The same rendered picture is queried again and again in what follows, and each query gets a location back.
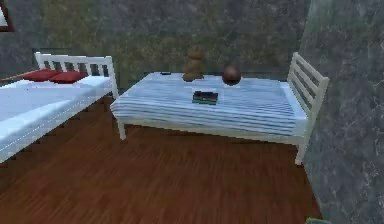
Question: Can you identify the dark book with green edge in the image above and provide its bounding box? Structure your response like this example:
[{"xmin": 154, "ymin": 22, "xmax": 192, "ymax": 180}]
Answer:
[{"xmin": 191, "ymin": 90, "xmax": 220, "ymax": 106}]

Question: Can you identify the brown teddy bear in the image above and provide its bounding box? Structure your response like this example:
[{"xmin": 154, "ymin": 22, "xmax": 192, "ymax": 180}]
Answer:
[{"xmin": 181, "ymin": 46, "xmax": 206, "ymax": 83}]

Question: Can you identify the white bed with striped cover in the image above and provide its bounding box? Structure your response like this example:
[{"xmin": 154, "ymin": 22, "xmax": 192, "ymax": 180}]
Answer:
[{"xmin": 109, "ymin": 51, "xmax": 331, "ymax": 166}]

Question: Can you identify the dark brown ball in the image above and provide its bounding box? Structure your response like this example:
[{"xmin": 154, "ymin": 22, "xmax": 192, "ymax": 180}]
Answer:
[{"xmin": 221, "ymin": 64, "xmax": 242, "ymax": 87}]

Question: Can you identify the red pillow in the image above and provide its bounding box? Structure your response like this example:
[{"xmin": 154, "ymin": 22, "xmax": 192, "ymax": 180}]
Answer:
[
  {"xmin": 48, "ymin": 70, "xmax": 89, "ymax": 85},
  {"xmin": 22, "ymin": 68, "xmax": 62, "ymax": 83}
]

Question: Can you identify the white bed with plain sheet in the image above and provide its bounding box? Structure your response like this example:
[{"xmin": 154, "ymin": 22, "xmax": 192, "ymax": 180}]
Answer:
[{"xmin": 0, "ymin": 51, "xmax": 120, "ymax": 164}]

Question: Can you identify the green object corner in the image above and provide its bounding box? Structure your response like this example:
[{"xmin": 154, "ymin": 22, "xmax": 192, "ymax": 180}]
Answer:
[{"xmin": 305, "ymin": 217, "xmax": 331, "ymax": 224}]

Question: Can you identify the dark framed wall picture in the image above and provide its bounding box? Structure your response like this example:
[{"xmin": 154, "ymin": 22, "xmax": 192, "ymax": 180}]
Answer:
[{"xmin": 0, "ymin": 3, "xmax": 16, "ymax": 33}]

